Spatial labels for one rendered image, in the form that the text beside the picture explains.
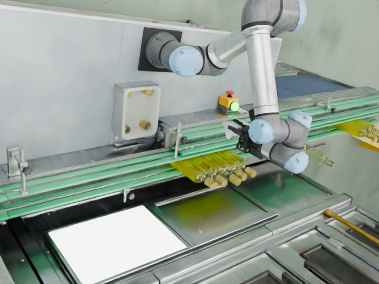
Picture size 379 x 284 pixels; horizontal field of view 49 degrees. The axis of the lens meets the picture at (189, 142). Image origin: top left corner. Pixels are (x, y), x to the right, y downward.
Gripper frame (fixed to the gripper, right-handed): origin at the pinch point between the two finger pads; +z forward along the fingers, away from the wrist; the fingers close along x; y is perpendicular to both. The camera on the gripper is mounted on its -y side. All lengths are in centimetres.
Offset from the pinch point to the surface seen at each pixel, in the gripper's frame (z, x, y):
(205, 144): 26.0, 12.7, 24.0
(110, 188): 23, -37, 32
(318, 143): 31, 113, 46
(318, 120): 26, 98, 26
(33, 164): 38, -62, 22
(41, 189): 23, -65, 24
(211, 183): 2.5, -2.5, 28.6
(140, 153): 30.6, -19.5, 23.6
